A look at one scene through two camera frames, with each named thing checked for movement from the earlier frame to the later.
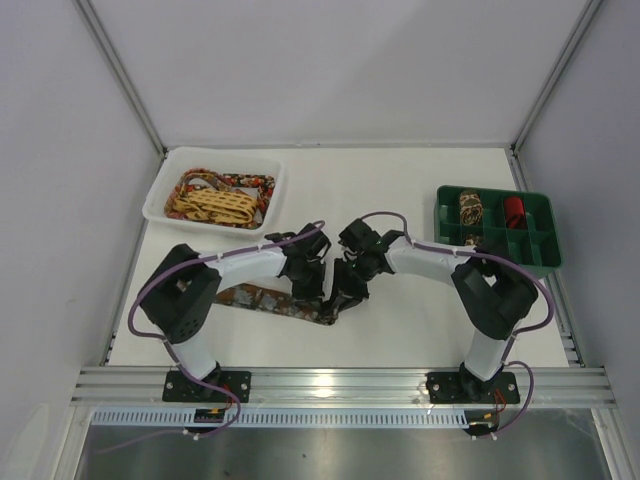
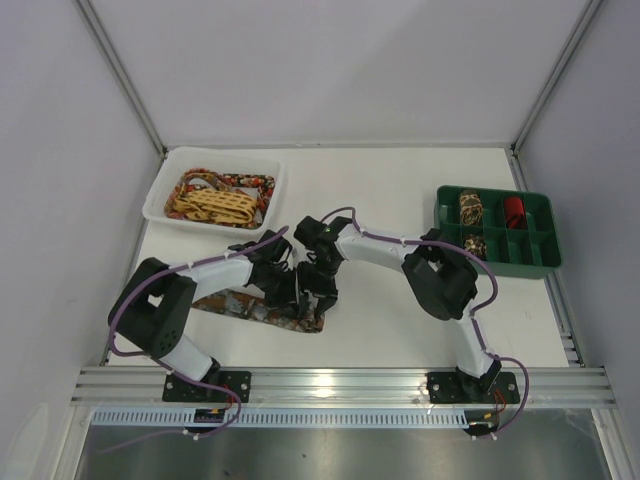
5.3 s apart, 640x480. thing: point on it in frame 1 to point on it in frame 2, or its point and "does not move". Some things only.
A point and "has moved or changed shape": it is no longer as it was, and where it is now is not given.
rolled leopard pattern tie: [471, 208] does not move
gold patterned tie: [212, 205] does not move
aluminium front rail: [333, 387] does not move
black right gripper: [347, 284] to [320, 284]
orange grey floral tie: [274, 301] has moved or changed shape
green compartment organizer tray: [518, 225] does not move
